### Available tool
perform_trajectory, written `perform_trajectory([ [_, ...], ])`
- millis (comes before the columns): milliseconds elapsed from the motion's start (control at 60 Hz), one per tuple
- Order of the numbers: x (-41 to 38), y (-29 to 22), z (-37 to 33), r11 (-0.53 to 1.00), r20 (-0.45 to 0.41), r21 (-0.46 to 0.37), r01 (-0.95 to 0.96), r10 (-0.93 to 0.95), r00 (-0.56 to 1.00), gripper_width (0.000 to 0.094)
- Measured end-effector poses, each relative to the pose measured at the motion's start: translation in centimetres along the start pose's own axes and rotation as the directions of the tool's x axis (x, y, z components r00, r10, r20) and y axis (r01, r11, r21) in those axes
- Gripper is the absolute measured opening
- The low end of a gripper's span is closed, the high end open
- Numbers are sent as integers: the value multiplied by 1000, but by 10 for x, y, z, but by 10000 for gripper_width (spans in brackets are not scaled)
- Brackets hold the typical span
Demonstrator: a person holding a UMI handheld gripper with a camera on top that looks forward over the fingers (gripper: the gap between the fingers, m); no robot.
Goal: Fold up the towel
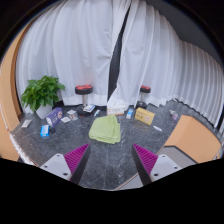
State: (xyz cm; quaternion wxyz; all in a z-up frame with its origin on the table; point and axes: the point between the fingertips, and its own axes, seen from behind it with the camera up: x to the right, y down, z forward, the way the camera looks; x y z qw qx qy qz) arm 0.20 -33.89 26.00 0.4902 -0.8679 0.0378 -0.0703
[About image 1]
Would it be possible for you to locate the small blue white carton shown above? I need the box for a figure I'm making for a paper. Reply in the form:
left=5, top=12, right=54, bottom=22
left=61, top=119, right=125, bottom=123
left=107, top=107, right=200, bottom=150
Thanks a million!
left=125, top=107, right=135, bottom=120

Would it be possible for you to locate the black stool with red top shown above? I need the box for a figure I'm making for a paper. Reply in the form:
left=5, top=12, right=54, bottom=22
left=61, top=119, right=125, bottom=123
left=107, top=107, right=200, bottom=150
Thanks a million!
left=135, top=84, right=152, bottom=109
left=74, top=84, right=98, bottom=118

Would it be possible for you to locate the green towel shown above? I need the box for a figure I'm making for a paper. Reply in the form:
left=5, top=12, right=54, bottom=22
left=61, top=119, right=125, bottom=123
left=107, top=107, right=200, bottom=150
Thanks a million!
left=88, top=114, right=122, bottom=145

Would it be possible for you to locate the white packet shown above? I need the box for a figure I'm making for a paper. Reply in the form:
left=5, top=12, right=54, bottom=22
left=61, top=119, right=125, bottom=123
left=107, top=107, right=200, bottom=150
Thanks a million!
left=21, top=119, right=33, bottom=129

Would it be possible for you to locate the small blue box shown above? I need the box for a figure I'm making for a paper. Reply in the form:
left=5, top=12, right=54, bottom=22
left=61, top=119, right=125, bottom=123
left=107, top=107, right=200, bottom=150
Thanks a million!
left=39, top=124, right=51, bottom=138

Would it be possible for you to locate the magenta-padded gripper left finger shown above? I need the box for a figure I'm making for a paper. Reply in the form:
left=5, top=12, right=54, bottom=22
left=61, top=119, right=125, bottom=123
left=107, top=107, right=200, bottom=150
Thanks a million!
left=39, top=143, right=92, bottom=185

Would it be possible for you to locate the white and orange box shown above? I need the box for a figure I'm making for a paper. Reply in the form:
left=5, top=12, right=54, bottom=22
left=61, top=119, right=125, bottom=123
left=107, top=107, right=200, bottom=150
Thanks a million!
left=106, top=103, right=128, bottom=116

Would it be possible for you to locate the white curtain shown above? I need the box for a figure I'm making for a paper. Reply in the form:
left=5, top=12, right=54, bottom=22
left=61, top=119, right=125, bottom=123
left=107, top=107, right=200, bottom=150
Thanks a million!
left=14, top=0, right=133, bottom=108
left=111, top=0, right=224, bottom=129

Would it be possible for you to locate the yellow cardboard box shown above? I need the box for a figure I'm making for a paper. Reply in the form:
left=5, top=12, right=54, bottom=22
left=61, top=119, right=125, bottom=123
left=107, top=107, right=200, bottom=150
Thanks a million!
left=134, top=107, right=156, bottom=126

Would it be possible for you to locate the green potted plant, white pot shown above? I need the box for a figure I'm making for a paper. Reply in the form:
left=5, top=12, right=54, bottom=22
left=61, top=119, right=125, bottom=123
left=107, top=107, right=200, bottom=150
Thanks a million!
left=20, top=75, right=66, bottom=120

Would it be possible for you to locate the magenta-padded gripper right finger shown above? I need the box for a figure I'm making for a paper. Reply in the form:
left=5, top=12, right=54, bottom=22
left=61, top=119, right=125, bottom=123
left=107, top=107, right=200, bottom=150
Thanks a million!
left=130, top=142, right=184, bottom=186

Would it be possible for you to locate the small purple packet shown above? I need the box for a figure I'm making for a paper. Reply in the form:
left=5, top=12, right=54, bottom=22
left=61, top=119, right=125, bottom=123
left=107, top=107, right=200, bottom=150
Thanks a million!
left=168, top=109, right=180, bottom=121

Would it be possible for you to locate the purple cardboard box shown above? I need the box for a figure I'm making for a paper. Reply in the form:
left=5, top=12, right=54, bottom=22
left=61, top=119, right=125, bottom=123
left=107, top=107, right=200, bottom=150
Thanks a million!
left=45, top=106, right=64, bottom=129

